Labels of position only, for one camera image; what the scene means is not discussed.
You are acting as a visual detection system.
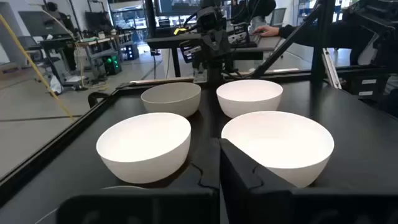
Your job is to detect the person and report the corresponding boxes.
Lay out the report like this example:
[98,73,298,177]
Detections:
[278,0,398,68]

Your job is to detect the white plastic bag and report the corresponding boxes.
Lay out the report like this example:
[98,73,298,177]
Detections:
[48,74,64,96]

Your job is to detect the black diagonal frame brace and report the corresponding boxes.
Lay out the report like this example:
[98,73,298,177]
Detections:
[248,2,327,80]

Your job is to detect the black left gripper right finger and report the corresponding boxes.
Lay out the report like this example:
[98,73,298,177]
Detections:
[219,138,398,224]

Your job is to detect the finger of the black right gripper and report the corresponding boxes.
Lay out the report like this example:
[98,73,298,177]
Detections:
[216,34,232,65]
[205,35,218,65]

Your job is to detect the computer tower green lights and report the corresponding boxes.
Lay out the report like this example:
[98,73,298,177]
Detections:
[103,54,123,76]

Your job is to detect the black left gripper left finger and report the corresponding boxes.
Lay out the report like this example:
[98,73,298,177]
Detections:
[57,138,221,224]

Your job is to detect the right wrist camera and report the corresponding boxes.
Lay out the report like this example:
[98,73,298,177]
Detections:
[197,6,227,32]

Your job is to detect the silver aluminium bracket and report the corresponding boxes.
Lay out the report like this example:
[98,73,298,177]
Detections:
[322,48,343,90]

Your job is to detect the black table frame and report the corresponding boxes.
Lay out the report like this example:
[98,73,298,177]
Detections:
[0,88,121,208]

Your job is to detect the black desk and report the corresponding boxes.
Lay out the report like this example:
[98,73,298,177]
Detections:
[145,32,282,78]

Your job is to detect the black frame post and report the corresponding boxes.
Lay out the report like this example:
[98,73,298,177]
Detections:
[310,0,331,85]

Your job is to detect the cluttered grey workbench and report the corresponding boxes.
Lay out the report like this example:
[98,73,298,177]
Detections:
[39,30,133,90]

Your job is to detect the person's hand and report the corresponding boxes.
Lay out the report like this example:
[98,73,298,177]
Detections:
[252,25,280,39]

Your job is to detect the black corner handle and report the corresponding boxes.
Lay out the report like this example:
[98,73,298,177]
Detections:
[87,91,110,109]

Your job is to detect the black box white labels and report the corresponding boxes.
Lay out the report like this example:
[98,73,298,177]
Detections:
[341,73,389,101]

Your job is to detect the yellow cable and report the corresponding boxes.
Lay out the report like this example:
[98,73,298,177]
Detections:
[0,14,75,122]

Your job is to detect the light grey bowl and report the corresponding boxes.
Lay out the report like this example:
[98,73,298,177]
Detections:
[101,185,149,191]

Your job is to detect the grey office chair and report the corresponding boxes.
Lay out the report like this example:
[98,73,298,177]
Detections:
[269,7,287,27]

